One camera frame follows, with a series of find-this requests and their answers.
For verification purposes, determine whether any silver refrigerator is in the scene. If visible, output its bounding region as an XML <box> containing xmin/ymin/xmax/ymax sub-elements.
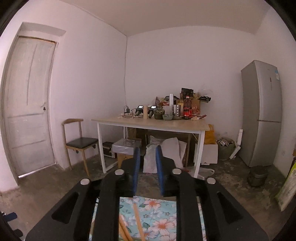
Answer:
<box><xmin>239</xmin><ymin>60</ymin><xmax>282</xmax><ymax>167</ymax></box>

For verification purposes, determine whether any floral blue tablecloth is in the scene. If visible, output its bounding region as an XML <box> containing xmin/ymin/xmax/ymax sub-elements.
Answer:
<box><xmin>89</xmin><ymin>195</ymin><xmax>208</xmax><ymax>241</ymax></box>

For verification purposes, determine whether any rice bag white green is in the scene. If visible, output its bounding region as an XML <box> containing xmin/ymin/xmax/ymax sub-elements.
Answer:
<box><xmin>275</xmin><ymin>158</ymin><xmax>296</xmax><ymax>212</ymax></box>

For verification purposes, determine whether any cardboard box under table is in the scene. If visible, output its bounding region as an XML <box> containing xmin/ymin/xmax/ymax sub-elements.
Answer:
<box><xmin>112</xmin><ymin>138</ymin><xmax>142</xmax><ymax>168</ymax></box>

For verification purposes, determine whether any white door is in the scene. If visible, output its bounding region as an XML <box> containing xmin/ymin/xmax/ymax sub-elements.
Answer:
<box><xmin>1</xmin><ymin>22</ymin><xmax>65</xmax><ymax>178</ymax></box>

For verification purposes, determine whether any steel rice cooker pot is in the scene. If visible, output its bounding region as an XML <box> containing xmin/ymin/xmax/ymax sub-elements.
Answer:
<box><xmin>247</xmin><ymin>166</ymin><xmax>268</xmax><ymax>187</ymax></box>

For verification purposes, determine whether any green bag on floor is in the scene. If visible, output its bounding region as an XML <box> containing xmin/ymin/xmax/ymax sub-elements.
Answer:
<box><xmin>217</xmin><ymin>137</ymin><xmax>236</xmax><ymax>161</ymax></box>

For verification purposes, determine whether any white sack under table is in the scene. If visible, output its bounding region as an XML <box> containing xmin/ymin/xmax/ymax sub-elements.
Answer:
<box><xmin>143</xmin><ymin>136</ymin><xmax>187</xmax><ymax>174</ymax></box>

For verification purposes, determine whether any wooden chopstick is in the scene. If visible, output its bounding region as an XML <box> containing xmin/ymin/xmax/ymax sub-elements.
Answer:
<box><xmin>133</xmin><ymin>203</ymin><xmax>145</xmax><ymax>241</ymax></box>
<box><xmin>119</xmin><ymin>219</ymin><xmax>133</xmax><ymax>241</ymax></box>

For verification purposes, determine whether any wooden chair black seat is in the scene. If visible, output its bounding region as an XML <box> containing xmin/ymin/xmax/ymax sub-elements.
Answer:
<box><xmin>61</xmin><ymin>118</ymin><xmax>98</xmax><ymax>177</ymax></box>

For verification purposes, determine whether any yellow plastic bag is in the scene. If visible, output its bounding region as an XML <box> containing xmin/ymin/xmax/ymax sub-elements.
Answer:
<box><xmin>204</xmin><ymin>124</ymin><xmax>216</xmax><ymax>145</ymax></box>

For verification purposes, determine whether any red oil bottle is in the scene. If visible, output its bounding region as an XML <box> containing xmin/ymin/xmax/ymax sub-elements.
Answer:
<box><xmin>183</xmin><ymin>96</ymin><xmax>192</xmax><ymax>120</ymax></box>

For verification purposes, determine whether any white side table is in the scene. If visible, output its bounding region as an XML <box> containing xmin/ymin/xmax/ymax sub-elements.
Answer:
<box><xmin>94</xmin><ymin>116</ymin><xmax>210</xmax><ymax>178</ymax></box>

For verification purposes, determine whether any white box on floor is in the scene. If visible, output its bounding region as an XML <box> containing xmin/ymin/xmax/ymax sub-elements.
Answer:
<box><xmin>201</xmin><ymin>144</ymin><xmax>218</xmax><ymax>166</ymax></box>

